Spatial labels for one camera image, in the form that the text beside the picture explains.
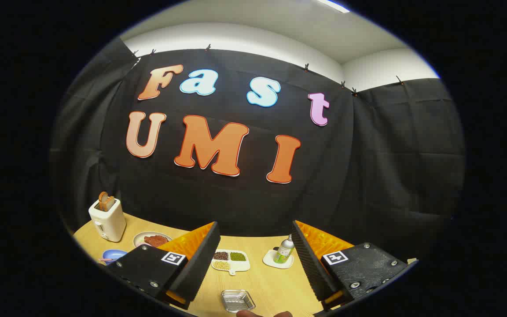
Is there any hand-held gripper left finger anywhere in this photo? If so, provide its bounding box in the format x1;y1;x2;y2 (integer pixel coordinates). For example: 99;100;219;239
106;221;221;310

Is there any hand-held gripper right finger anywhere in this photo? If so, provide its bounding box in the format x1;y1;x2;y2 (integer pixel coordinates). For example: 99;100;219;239
291;220;419;314

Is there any silver bottle with green label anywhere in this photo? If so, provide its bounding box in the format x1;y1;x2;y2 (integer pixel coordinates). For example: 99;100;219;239
274;235;295;264

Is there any white divided tray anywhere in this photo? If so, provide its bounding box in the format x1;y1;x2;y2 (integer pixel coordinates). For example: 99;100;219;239
211;249;251;276

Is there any white coaster dish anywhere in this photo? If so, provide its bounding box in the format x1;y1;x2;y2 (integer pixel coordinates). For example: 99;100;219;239
263;249;294;269

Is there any beige food plate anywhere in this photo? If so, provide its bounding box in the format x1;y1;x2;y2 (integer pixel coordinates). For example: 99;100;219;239
133;232;173;248

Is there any blue plate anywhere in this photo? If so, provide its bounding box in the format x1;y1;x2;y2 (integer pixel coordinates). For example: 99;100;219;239
102;249;128;265

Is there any white toaster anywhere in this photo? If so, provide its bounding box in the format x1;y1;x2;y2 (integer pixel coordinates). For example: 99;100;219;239
88;198;127;243

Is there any toasted bread slice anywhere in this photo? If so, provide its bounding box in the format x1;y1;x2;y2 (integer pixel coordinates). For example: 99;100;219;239
98;192;115;212

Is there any metal wire cutlery basket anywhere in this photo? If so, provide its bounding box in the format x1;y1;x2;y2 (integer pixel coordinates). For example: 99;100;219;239
221;289;256;313

